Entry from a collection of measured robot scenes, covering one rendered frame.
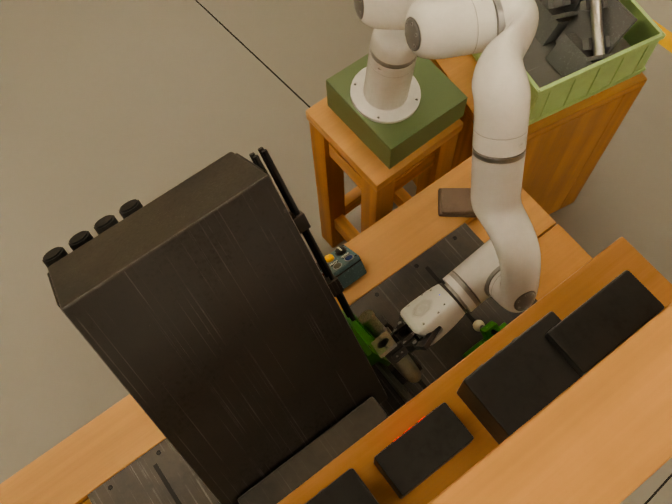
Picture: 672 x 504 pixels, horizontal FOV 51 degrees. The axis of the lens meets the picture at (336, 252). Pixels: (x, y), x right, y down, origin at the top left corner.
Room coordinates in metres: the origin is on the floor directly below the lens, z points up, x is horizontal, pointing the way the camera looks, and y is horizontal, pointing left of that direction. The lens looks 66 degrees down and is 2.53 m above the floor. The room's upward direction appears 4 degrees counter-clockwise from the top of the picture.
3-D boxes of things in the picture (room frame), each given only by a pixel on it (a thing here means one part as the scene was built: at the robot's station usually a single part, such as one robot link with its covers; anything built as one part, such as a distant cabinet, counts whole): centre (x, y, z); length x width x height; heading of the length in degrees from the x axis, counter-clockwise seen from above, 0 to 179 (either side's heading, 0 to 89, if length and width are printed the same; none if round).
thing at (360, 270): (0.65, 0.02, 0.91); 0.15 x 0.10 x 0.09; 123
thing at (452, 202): (0.82, -0.32, 0.91); 0.10 x 0.08 x 0.03; 83
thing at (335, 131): (1.14, -0.16, 0.83); 0.32 x 0.32 x 0.04; 35
